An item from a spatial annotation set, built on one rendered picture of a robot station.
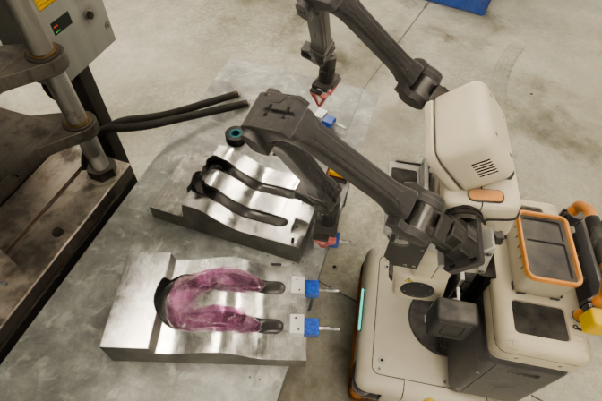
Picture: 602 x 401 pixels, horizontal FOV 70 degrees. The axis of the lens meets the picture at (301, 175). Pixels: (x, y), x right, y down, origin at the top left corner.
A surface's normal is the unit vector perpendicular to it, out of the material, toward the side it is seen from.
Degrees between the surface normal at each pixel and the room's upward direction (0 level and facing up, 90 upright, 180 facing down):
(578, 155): 0
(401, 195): 47
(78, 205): 0
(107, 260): 0
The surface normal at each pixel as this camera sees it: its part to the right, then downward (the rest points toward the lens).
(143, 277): 0.03, -0.64
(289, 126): 0.48, 0.01
